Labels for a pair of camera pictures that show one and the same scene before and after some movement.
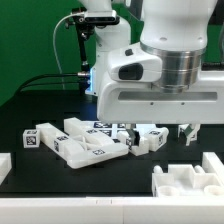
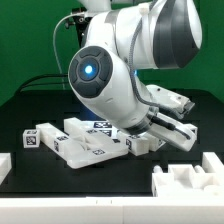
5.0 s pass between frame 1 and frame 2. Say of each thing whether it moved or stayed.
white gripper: moved
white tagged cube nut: stayed
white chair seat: stayed
